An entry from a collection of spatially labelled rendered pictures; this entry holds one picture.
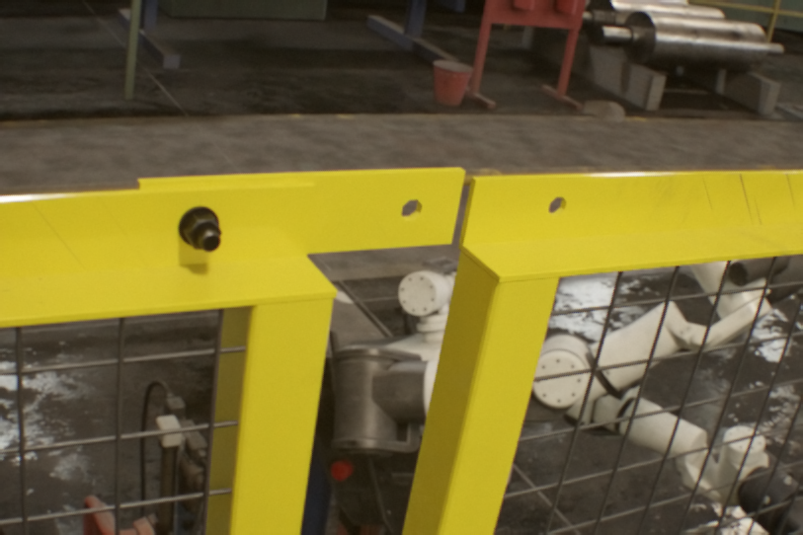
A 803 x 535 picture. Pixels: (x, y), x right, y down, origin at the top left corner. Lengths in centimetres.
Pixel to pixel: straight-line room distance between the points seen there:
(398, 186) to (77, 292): 21
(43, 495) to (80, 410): 49
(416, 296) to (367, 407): 25
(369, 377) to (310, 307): 88
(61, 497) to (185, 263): 273
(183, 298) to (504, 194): 23
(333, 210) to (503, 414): 19
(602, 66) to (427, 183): 874
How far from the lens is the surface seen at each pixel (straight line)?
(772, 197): 87
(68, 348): 406
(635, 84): 905
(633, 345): 142
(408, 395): 145
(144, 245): 59
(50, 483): 337
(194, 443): 156
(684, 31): 928
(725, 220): 84
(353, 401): 147
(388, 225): 65
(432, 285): 162
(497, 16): 799
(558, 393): 141
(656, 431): 171
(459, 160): 661
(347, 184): 63
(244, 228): 61
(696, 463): 174
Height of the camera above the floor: 207
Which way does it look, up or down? 25 degrees down
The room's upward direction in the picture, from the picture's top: 10 degrees clockwise
